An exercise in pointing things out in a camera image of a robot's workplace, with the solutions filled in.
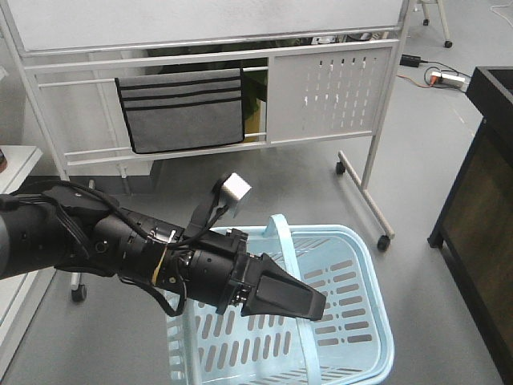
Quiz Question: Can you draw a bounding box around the light blue plastic basket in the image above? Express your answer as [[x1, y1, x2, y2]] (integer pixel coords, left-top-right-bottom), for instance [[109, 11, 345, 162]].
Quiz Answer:
[[167, 214, 394, 384]]

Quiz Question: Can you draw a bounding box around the grey fabric storage pouch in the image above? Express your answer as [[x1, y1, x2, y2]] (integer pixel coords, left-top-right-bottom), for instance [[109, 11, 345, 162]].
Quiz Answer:
[[115, 68, 244, 155]]

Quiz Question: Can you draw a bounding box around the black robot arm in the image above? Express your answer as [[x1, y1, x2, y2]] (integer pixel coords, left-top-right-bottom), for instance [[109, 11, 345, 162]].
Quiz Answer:
[[1, 180, 326, 321]]

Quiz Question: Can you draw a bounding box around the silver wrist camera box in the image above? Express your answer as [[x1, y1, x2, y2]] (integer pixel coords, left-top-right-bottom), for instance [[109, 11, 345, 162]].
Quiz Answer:
[[219, 172, 252, 217]]

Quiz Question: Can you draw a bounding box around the dark wooden cabinet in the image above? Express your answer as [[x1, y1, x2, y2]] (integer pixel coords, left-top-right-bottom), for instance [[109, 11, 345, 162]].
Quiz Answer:
[[427, 67, 512, 384]]

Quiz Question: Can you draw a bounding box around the white rolling whiteboard stand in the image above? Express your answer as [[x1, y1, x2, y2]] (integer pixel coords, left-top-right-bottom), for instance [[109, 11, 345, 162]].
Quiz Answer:
[[0, 0, 414, 252]]

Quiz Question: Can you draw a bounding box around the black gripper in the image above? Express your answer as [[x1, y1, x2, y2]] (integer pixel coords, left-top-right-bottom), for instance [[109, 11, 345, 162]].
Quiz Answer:
[[160, 229, 326, 321]]

